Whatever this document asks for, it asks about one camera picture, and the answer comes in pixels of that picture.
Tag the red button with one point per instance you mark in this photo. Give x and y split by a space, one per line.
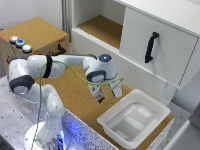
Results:
13 38

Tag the white sliding door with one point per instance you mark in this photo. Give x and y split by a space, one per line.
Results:
173 60

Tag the green button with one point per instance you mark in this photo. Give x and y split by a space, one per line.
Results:
26 47

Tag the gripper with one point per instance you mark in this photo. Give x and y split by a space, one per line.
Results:
95 89

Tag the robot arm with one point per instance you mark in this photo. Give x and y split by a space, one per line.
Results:
50 100

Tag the white cabinet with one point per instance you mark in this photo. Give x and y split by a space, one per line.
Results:
100 50

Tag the white plastic box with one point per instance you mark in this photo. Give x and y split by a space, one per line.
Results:
146 106

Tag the blue button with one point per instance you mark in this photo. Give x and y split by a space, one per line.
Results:
20 42

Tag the wooden drawer box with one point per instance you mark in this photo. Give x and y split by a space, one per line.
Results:
33 30

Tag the purple block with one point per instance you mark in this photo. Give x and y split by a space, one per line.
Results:
101 99

